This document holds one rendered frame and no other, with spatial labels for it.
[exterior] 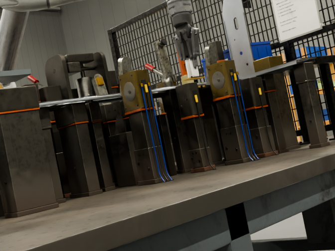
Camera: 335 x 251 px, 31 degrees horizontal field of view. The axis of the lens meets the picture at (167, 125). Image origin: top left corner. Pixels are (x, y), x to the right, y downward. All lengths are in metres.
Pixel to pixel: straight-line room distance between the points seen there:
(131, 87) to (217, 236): 0.74
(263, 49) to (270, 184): 1.35
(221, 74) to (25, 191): 0.80
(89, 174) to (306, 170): 0.70
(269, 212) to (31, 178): 0.62
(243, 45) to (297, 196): 1.06
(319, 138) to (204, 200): 1.00
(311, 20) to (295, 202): 1.22
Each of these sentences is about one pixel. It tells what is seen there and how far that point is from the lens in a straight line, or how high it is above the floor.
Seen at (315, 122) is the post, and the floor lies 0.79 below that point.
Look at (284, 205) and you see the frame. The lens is 1.45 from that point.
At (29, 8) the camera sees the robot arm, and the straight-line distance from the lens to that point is 2.28.
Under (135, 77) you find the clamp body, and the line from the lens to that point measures 1.83.
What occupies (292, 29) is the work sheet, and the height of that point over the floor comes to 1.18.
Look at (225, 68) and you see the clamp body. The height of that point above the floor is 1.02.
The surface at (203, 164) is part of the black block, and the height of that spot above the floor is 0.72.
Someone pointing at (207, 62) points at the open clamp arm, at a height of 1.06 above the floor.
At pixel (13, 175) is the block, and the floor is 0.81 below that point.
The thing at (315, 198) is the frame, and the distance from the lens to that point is 1.59.
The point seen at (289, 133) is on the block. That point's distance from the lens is 2.34.
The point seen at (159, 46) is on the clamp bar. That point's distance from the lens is 2.41.
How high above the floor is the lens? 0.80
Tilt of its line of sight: 2 degrees up
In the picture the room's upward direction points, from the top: 11 degrees counter-clockwise
